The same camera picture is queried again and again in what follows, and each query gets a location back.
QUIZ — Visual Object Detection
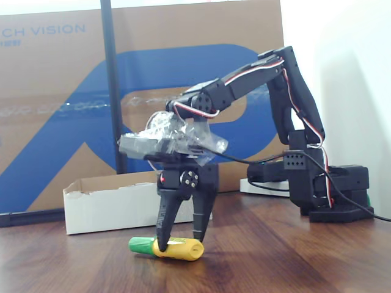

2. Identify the yellow glue stick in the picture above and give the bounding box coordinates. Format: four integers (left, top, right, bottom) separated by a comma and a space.
128, 236, 205, 262

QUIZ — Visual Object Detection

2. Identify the white open cardboard box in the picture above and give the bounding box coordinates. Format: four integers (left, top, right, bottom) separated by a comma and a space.
63, 172, 214, 235

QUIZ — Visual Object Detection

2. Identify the white power strip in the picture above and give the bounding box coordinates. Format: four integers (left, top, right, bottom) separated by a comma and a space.
239, 178, 290, 198

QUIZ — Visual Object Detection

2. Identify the black adapter block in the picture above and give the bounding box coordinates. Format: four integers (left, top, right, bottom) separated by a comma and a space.
246, 161, 287, 184

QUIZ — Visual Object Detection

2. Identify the black stand pole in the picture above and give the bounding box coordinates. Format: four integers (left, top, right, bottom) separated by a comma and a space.
100, 0, 128, 175

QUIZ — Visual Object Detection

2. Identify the large brown carton blue print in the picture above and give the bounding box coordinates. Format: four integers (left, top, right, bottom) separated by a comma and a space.
0, 0, 290, 214

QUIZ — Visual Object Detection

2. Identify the plastic-wrapped wrist camera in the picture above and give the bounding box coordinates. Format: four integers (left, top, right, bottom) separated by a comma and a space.
117, 111, 229, 168

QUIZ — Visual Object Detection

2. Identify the black stand base rail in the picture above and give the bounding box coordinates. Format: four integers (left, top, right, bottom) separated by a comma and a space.
0, 208, 65, 228

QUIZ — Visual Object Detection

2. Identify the black camera cable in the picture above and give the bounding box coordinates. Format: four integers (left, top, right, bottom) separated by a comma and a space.
210, 149, 391, 222

